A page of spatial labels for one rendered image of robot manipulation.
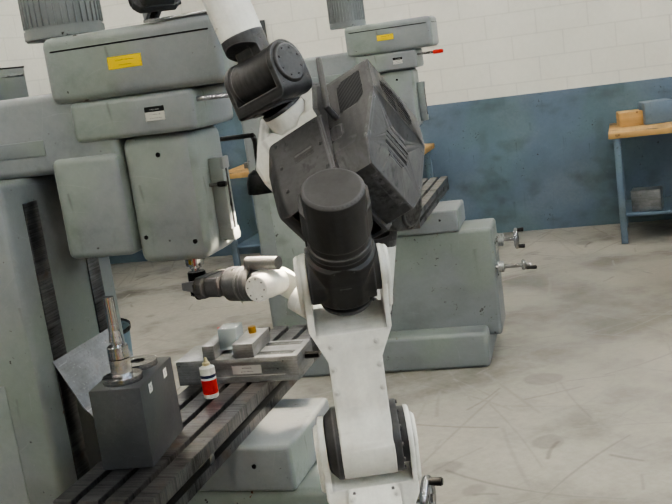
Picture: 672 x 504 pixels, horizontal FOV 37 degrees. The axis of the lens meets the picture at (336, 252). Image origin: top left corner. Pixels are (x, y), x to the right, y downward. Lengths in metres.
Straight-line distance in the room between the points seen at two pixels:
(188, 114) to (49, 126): 0.38
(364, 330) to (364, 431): 0.19
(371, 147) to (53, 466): 1.28
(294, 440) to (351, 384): 0.62
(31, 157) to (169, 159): 0.37
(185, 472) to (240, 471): 0.31
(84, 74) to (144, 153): 0.23
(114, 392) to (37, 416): 0.47
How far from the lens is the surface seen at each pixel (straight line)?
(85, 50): 2.49
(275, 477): 2.51
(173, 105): 2.41
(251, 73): 2.00
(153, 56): 2.41
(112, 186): 2.51
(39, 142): 2.60
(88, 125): 2.52
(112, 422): 2.27
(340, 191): 1.71
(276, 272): 2.45
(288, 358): 2.66
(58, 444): 2.71
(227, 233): 2.51
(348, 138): 1.93
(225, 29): 2.03
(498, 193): 8.97
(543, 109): 8.84
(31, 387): 2.65
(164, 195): 2.47
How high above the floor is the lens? 1.76
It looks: 11 degrees down
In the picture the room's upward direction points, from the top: 8 degrees counter-clockwise
